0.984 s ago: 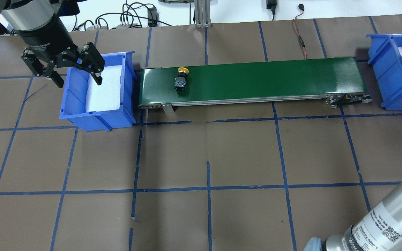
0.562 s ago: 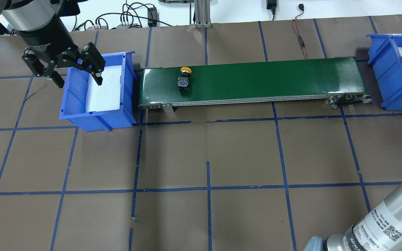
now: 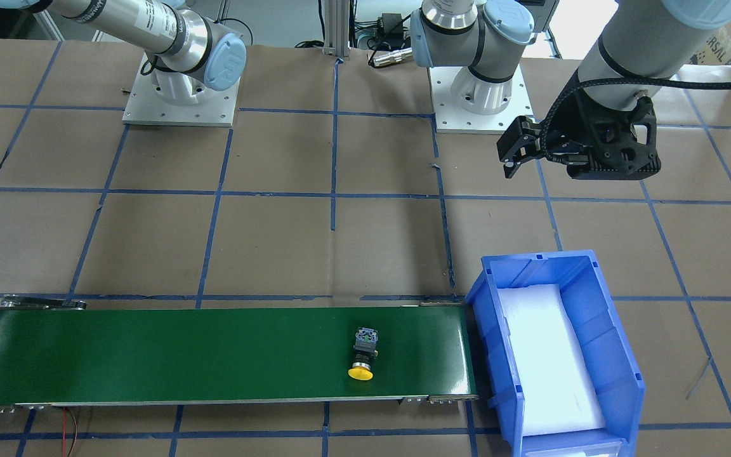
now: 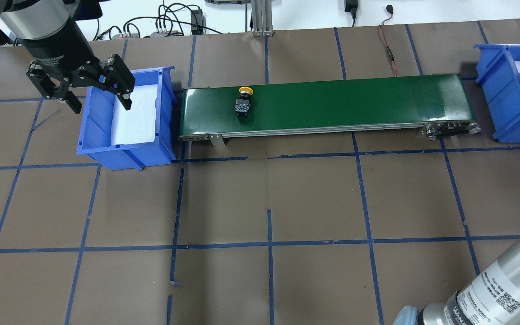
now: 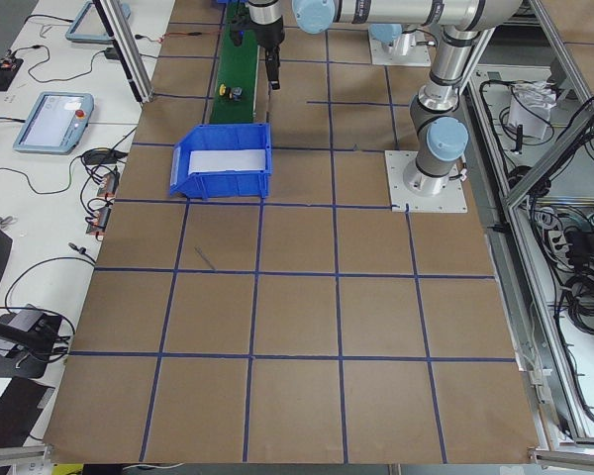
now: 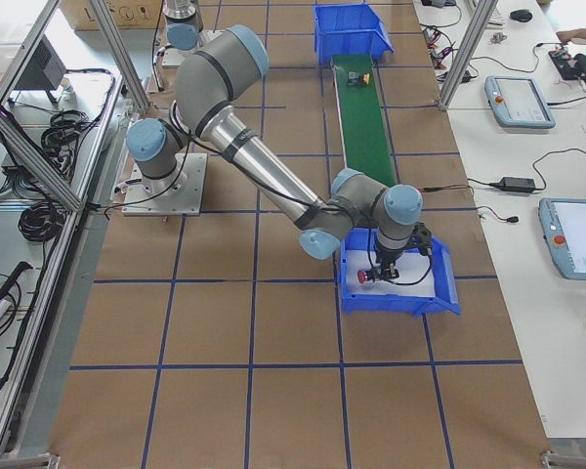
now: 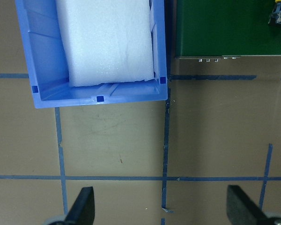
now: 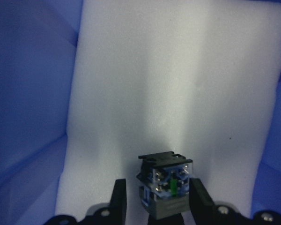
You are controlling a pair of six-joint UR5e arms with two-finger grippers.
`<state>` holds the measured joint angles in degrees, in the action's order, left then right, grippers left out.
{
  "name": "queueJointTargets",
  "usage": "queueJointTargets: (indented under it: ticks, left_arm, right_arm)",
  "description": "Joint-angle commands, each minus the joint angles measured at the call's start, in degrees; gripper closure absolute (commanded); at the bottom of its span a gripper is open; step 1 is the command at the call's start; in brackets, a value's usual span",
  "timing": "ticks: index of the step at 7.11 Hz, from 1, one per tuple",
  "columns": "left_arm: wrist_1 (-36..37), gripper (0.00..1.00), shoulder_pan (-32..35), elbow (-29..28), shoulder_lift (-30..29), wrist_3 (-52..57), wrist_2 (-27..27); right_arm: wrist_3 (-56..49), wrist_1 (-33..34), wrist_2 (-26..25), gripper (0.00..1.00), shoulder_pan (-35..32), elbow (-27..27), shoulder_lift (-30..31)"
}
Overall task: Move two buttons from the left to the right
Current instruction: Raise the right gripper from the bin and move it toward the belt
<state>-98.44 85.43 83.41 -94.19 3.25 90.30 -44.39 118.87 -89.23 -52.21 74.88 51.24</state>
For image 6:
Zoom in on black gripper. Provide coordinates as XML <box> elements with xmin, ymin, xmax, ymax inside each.
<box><xmin>372</xmin><ymin>246</ymin><xmax>404</xmax><ymax>281</ymax></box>

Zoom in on yellow push button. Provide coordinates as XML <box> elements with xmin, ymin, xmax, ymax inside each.
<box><xmin>346</xmin><ymin>71</ymin><xmax>371</xmax><ymax>87</ymax></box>

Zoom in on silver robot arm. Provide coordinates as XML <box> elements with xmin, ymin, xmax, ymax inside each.
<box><xmin>126</xmin><ymin>24</ymin><xmax>432</xmax><ymax>282</ymax></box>
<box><xmin>159</xmin><ymin>0</ymin><xmax>221</xmax><ymax>68</ymax></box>

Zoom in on right blue plastic bin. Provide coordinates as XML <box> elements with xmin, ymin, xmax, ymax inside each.
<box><xmin>339</xmin><ymin>229</ymin><xmax>461</xmax><ymax>317</ymax></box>

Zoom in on blue plastic bin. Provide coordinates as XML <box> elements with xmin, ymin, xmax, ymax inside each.
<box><xmin>339</xmin><ymin>229</ymin><xmax>461</xmax><ymax>317</ymax></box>
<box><xmin>314</xmin><ymin>3</ymin><xmax>395</xmax><ymax>64</ymax></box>

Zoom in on green conveyor belt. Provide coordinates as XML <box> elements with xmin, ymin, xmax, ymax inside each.
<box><xmin>332</xmin><ymin>54</ymin><xmax>397</xmax><ymax>187</ymax></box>

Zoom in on black power brick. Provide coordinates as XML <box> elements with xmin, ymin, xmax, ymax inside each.
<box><xmin>499</xmin><ymin>177</ymin><xmax>537</xmax><ymax>193</ymax></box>

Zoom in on right near teach pendant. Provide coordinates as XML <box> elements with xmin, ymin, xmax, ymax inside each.
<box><xmin>538</xmin><ymin>197</ymin><xmax>586</xmax><ymax>280</ymax></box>

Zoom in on teach pendant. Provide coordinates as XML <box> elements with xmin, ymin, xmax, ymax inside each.
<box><xmin>538</xmin><ymin>197</ymin><xmax>586</xmax><ymax>280</ymax></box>
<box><xmin>484</xmin><ymin>76</ymin><xmax>556</xmax><ymax>130</ymax></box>

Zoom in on right far teach pendant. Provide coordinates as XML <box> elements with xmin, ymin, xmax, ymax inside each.
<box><xmin>484</xmin><ymin>76</ymin><xmax>556</xmax><ymax>130</ymax></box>

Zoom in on left blue plastic bin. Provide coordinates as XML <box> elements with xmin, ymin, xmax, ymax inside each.
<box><xmin>314</xmin><ymin>3</ymin><xmax>395</xmax><ymax>64</ymax></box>

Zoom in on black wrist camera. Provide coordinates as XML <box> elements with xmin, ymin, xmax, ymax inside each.
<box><xmin>413</xmin><ymin>222</ymin><xmax>433</xmax><ymax>257</ymax></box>

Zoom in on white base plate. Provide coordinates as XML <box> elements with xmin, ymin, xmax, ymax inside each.
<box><xmin>120</xmin><ymin>152</ymin><xmax>208</xmax><ymax>216</ymax></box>

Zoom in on right aluminium frame post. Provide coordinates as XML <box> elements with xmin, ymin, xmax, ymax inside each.
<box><xmin>438</xmin><ymin>0</ymin><xmax>497</xmax><ymax>111</ymax></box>

